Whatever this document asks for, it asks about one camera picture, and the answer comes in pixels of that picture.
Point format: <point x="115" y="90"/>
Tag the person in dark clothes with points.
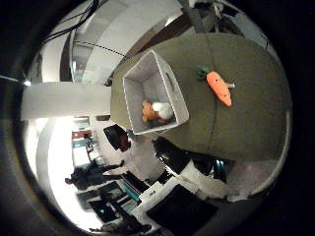
<point x="85" y="175"/>

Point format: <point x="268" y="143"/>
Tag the white structural pillar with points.
<point x="65" y="100"/>

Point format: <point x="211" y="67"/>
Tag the white square storage container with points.
<point x="170" y="91"/>

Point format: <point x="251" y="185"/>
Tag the orange plush carrot toy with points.
<point x="218" y="87"/>

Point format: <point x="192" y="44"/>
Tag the black office chair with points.
<point x="114" y="136"/>

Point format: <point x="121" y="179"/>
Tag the orange and white plush toy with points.
<point x="149" y="113"/>

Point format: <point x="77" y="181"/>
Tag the grey metal stand post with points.
<point x="197" y="18"/>

